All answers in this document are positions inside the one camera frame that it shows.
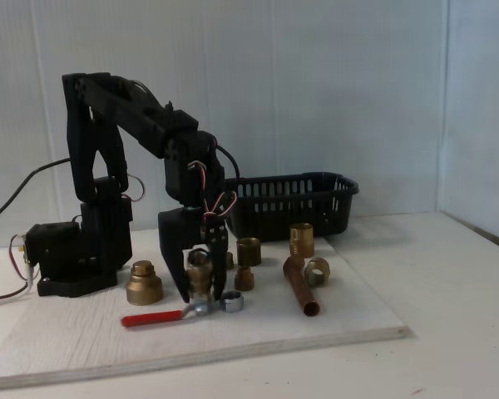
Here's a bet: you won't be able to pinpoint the chrome cap nut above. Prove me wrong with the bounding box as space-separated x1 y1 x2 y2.
220 290 245 313

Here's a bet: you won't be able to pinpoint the brass ball valve red handle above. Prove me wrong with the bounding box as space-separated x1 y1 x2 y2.
121 247 224 329

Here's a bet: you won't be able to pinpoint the brass hex ring nut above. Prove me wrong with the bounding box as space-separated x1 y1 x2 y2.
304 257 331 288

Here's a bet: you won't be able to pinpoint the gripper servo wire bundle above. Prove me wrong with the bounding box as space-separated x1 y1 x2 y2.
188 143 240 224

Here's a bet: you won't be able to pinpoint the black power cable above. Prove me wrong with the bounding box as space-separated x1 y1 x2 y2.
0 156 72 228

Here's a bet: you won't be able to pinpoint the small brass hex fitting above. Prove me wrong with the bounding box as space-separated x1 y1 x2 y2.
234 266 255 291

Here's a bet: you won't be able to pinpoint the red and white wires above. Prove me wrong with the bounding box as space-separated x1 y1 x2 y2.
0 233 38 311

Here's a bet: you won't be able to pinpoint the tall brass threaded nipple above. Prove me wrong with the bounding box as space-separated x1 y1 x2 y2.
289 223 315 259

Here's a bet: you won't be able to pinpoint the white plywood board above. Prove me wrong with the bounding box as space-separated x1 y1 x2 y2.
0 222 413 392

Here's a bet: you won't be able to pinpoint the brass sleeve coupling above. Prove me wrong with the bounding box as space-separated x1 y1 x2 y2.
236 237 262 267

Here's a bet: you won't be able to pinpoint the black plastic slotted basket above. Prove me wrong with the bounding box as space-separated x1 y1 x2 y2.
224 171 361 244

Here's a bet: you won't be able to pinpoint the copper pipe piece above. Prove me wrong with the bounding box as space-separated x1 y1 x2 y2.
282 255 322 318

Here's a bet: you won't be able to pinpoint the large brass reducer fitting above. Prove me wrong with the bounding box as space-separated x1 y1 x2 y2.
126 260 164 307

